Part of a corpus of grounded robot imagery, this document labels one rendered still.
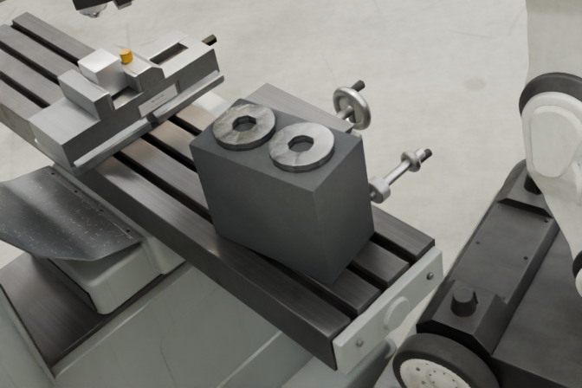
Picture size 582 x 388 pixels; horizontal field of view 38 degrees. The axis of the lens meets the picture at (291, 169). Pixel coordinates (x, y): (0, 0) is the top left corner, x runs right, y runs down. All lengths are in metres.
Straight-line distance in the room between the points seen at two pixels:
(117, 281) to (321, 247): 0.48
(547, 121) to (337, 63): 2.03
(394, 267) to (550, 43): 0.40
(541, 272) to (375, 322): 0.59
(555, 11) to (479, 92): 1.82
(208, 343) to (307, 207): 0.71
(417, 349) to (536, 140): 0.46
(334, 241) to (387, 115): 1.85
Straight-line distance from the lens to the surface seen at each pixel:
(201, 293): 1.65
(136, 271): 1.53
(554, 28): 1.29
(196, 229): 1.35
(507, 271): 1.69
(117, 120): 1.54
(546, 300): 1.67
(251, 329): 1.84
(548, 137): 1.34
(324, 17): 3.58
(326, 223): 1.13
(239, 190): 1.19
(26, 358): 1.42
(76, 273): 1.52
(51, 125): 1.55
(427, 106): 3.03
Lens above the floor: 1.87
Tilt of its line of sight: 41 degrees down
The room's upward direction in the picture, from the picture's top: 12 degrees counter-clockwise
